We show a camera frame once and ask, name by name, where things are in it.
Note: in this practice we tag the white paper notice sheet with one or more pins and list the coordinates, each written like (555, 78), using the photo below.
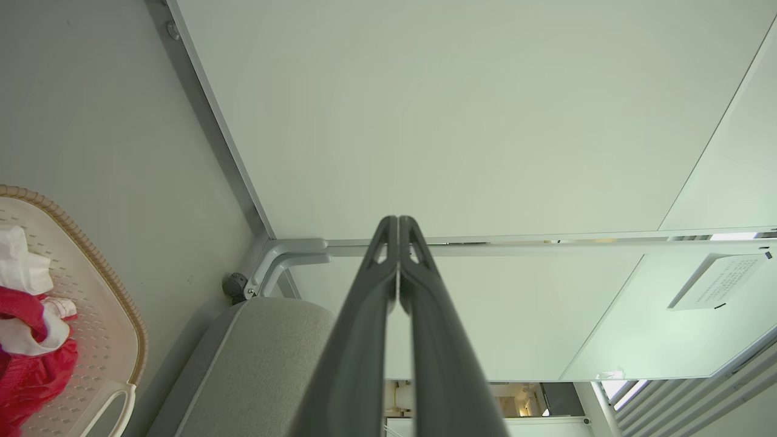
(716, 282)

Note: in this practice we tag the red garment with white patch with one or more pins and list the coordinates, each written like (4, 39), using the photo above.
(36, 382)

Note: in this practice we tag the grey fabric sofa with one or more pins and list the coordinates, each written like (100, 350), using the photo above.
(255, 370)

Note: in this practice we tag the black caster wheel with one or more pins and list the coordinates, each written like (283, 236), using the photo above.
(235, 287)

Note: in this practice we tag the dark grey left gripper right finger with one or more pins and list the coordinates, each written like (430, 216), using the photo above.
(443, 376)

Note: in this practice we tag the red white striped jersey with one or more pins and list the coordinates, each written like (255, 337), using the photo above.
(21, 267)

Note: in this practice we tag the cream perforated laundry basket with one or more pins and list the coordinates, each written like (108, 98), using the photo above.
(97, 315)

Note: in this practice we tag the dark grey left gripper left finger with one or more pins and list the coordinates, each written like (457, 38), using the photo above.
(352, 364)

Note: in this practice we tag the white window blinds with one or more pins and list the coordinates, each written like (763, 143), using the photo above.
(698, 394)

